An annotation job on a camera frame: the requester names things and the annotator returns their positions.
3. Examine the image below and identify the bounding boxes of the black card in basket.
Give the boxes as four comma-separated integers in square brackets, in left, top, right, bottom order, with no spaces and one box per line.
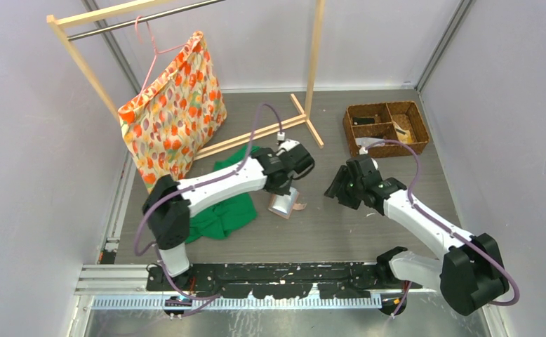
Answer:
[352,117,376,126]

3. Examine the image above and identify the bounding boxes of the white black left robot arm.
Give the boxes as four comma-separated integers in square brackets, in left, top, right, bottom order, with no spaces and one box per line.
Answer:
[142,139,315,291]

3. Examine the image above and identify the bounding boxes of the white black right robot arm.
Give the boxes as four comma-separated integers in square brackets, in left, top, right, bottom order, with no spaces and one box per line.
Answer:
[324,154,519,316]

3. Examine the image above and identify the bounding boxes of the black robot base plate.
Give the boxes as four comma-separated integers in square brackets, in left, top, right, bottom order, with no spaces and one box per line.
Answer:
[145,262,405,300]

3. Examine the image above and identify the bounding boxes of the pink wire hanger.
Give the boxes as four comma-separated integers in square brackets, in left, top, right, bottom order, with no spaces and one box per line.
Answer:
[135,15,190,96]

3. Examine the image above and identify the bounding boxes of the tan card in basket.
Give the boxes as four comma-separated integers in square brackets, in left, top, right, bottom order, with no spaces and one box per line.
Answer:
[392,121,415,144]

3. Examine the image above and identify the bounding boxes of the white card in basket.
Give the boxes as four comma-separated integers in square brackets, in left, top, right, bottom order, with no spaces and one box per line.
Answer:
[355,137,384,148]

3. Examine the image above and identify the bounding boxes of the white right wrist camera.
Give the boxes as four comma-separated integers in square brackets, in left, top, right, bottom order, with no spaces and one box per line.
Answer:
[359,147,378,171]

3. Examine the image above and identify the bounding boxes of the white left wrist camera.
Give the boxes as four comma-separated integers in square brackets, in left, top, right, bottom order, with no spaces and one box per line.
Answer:
[276,131,300,154]

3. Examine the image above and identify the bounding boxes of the floral orange tote bag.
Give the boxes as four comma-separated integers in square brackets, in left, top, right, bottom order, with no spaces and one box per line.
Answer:
[117,31,227,191]

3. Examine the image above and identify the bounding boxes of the green cloth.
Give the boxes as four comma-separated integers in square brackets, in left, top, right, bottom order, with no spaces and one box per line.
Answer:
[185,145,261,244]

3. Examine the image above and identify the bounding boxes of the woven wicker divided basket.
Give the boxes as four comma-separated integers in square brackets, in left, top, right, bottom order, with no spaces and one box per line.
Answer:
[342,101,430,157]

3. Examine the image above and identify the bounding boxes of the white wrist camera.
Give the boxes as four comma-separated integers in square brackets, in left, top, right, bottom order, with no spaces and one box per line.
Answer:
[359,147,378,171]
[276,131,300,154]

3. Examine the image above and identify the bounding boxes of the aluminium frame rail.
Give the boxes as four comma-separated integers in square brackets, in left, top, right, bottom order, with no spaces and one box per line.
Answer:
[75,265,403,312]

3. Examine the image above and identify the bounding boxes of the wooden clothes rack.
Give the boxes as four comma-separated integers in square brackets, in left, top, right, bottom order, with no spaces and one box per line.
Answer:
[46,1,325,159]

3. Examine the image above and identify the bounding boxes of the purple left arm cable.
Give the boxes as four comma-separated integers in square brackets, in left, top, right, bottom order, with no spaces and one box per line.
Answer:
[133,103,285,317]

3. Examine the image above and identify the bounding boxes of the pink leather card holder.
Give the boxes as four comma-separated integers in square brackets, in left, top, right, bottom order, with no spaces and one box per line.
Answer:
[268,194,307,219]

